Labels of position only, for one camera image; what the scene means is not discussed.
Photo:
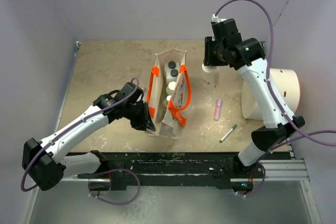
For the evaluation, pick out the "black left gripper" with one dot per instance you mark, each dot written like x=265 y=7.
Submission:
x=144 y=123

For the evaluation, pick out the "large white lid jar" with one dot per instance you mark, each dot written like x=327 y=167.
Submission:
x=210 y=76

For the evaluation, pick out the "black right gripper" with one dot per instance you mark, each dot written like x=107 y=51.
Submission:
x=210 y=59

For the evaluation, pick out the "white round lid jar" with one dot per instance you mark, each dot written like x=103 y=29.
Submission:
x=171 y=87

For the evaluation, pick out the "large white paper roll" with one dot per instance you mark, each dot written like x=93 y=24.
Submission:
x=288 y=84

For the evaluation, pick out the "green white marker pen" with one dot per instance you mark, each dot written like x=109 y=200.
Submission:
x=230 y=131

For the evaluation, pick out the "canvas tote bag orange handles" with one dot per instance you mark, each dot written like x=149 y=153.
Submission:
x=168 y=119

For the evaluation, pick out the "white bottle black cap front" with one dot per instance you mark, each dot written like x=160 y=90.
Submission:
x=171 y=75

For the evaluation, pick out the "pink highlighter tube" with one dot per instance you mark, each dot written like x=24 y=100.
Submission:
x=218 y=108

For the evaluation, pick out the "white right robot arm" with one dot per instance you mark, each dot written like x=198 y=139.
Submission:
x=279 y=120

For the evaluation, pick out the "white bottle black cap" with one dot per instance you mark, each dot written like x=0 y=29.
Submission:
x=170 y=65
x=171 y=75

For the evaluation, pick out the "small white cap bottle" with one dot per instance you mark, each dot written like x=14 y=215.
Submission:
x=168 y=98

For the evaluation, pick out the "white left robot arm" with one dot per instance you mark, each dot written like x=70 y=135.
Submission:
x=48 y=161

